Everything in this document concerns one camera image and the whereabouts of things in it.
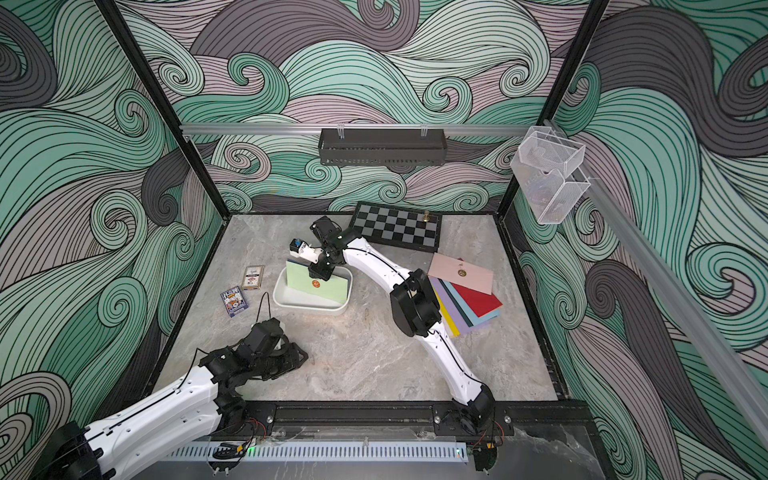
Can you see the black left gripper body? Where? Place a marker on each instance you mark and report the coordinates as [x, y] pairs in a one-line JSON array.
[[274, 365]]

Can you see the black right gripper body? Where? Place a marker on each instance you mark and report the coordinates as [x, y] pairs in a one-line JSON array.
[[330, 257]]

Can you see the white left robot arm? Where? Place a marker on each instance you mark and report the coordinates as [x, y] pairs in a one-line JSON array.
[[203, 402]]

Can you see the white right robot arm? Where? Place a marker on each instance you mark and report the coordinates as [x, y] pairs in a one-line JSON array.
[[415, 309]]

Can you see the white plastic storage box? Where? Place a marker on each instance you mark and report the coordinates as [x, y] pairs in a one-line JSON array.
[[292, 299]]

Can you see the blue playing card box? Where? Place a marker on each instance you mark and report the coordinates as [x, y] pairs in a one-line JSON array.
[[234, 301]]

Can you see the pink sealed envelope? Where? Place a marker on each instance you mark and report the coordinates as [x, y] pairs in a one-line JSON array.
[[461, 273]]

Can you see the black folding chess board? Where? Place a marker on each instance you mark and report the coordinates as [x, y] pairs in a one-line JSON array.
[[397, 227]]

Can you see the lavender envelope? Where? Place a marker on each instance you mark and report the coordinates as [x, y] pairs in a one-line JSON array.
[[456, 313]]

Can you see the red envelope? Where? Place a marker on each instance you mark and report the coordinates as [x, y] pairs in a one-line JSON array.
[[481, 304]]

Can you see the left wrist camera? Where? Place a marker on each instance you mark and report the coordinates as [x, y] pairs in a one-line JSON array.
[[265, 336]]

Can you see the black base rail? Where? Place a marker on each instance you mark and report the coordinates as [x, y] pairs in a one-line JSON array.
[[439, 417]]

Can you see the black wall shelf tray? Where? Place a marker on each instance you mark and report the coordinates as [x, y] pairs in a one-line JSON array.
[[376, 147]]

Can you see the white slotted cable duct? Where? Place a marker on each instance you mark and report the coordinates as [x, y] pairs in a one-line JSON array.
[[332, 451]]

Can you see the aluminium back rail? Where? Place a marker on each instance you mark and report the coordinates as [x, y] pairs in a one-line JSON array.
[[274, 128]]

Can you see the aluminium rail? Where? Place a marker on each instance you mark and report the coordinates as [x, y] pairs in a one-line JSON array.
[[274, 128], [629, 338]]

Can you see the black corner frame post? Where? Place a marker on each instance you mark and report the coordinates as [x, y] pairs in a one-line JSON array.
[[117, 24]]

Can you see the clear acrylic wall bin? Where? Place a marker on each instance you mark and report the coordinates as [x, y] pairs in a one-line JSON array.
[[548, 169]]

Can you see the black right corner post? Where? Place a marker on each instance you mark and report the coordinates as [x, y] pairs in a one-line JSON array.
[[571, 46]]

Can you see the aluminium right rail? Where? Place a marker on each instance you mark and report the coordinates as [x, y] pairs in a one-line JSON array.
[[629, 338]]

